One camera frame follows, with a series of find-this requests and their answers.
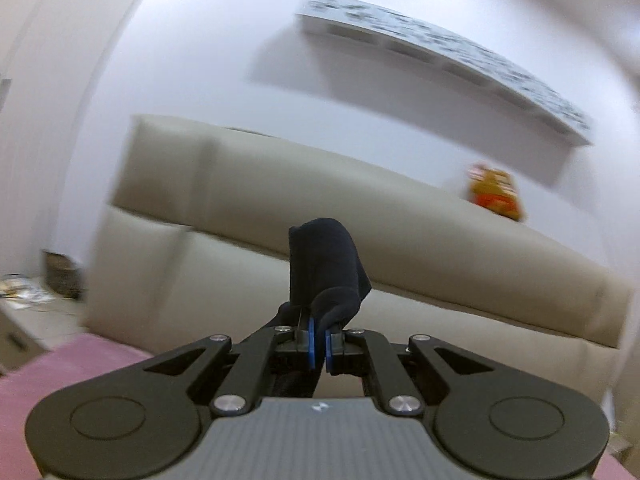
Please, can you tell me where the white bedside table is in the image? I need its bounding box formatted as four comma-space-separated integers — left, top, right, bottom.
1, 276, 86, 375

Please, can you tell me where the dark navy garment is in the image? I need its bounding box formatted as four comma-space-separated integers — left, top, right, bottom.
288, 218, 371, 334

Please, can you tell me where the beige leather headboard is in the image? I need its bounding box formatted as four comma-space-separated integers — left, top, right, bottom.
86, 115, 632, 401

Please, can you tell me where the pink quilted bedspread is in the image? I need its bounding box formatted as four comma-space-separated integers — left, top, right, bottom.
0, 334, 151, 479

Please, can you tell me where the orange red plush toy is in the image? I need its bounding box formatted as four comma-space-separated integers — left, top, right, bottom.
468, 164, 525, 222

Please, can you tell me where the white patterned wall shelf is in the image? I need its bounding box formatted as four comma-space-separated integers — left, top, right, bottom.
297, 0, 593, 146

